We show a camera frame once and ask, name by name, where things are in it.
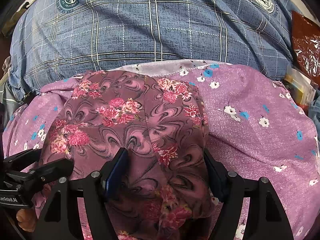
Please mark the blue denim cloth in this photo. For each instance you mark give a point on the blue denim cloth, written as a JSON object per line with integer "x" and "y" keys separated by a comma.
{"x": 315, "y": 111}

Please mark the red plastic bag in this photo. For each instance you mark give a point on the red plastic bag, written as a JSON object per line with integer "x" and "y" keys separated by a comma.
{"x": 305, "y": 45}

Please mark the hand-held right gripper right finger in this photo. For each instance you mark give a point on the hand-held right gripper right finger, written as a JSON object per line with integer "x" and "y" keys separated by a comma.
{"x": 217, "y": 181}

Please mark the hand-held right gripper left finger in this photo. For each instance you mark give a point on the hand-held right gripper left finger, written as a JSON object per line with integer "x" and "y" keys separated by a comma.
{"x": 115, "y": 175}

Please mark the blue plaid quilt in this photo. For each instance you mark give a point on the blue plaid quilt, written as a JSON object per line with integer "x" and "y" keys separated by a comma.
{"x": 150, "y": 30}

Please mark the purple floral bedsheet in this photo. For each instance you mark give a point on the purple floral bedsheet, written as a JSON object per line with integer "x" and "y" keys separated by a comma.
{"x": 250, "y": 135}

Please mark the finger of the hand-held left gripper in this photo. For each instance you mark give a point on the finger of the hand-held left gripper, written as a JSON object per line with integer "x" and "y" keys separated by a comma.
{"x": 47, "y": 171}
{"x": 22, "y": 161}

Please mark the dark olive cloth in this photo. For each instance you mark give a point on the dark olive cloth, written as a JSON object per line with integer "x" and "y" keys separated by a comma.
{"x": 15, "y": 20}

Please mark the person's left hand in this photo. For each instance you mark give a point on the person's left hand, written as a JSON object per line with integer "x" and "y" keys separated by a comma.
{"x": 27, "y": 220}

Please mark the maroon floral shirt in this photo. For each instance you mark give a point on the maroon floral shirt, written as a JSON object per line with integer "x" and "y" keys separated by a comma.
{"x": 125, "y": 120}

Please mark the lilac crumpled cloth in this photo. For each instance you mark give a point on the lilac crumpled cloth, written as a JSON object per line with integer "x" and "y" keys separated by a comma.
{"x": 6, "y": 67}

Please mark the clear plastic packet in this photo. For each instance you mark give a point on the clear plastic packet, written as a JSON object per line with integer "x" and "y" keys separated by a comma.
{"x": 300, "y": 87}

